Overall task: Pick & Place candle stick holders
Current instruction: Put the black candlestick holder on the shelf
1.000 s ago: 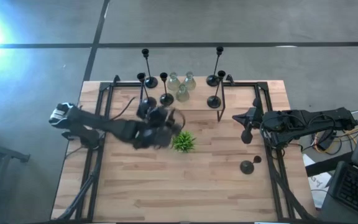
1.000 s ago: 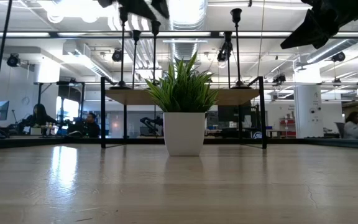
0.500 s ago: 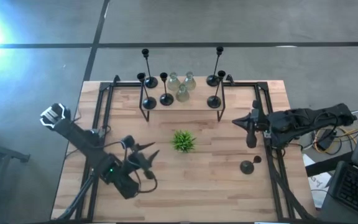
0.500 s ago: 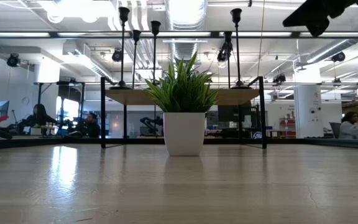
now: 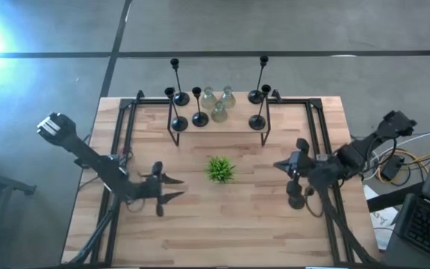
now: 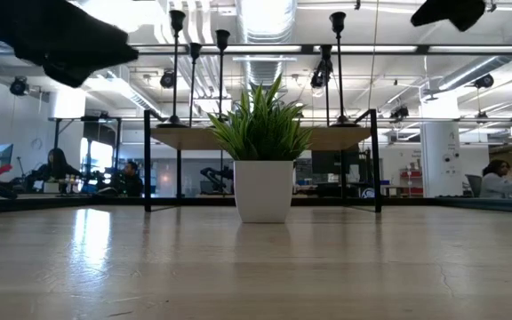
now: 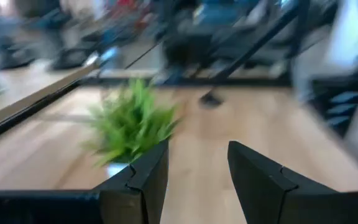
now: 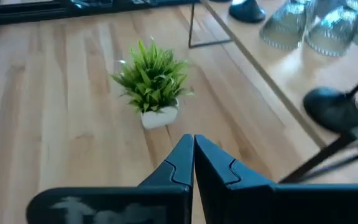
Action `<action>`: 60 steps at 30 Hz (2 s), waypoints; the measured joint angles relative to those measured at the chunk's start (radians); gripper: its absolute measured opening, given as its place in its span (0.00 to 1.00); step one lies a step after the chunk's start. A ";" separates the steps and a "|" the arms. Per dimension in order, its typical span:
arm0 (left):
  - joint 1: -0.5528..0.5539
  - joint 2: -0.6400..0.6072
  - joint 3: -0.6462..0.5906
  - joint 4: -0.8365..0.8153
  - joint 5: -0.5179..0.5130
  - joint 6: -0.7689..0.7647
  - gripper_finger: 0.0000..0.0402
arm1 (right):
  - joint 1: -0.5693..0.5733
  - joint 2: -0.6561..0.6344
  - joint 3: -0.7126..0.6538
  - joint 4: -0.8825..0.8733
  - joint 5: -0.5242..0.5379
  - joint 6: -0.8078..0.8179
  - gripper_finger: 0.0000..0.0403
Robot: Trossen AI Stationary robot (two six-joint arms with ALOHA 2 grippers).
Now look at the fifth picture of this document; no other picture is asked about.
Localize short black metal candlestick holder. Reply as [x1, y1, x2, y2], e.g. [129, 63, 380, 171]
[287, 186, 315, 211]

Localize white cable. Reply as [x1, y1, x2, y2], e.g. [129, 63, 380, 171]
[371, 129, 430, 158]

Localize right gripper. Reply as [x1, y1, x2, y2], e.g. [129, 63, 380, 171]
[273, 137, 315, 200]

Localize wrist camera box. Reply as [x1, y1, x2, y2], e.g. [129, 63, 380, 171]
[288, 151, 306, 170]
[146, 175, 163, 194]

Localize glass bottle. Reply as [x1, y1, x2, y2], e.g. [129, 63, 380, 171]
[211, 99, 229, 123]
[200, 86, 218, 110]
[219, 85, 237, 109]

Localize black side table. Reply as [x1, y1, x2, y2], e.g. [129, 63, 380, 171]
[366, 179, 430, 269]

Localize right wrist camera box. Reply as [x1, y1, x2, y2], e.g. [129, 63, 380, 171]
[288, 151, 306, 170]

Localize black power adapter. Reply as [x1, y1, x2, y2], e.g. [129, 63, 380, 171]
[381, 155, 405, 181]

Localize white paper sheet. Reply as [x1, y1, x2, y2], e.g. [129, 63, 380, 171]
[363, 185, 401, 251]

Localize yellow cable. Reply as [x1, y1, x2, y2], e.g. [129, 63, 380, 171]
[376, 149, 430, 186]

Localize glass bottle front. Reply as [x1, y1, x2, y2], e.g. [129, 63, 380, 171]
[211, 99, 229, 123]

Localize black laptop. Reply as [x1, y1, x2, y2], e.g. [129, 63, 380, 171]
[396, 108, 430, 267]

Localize wooden riser shelf black legs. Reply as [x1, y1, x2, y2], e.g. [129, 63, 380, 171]
[166, 91, 272, 147]

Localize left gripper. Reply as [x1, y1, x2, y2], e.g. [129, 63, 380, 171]
[134, 161, 187, 217]

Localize green artificial plant white pot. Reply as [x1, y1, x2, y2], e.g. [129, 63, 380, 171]
[205, 155, 237, 185]

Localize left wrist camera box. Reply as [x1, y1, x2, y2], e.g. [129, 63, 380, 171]
[146, 175, 163, 194]

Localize black metal table frame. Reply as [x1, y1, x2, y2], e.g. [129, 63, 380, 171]
[61, 95, 381, 267]

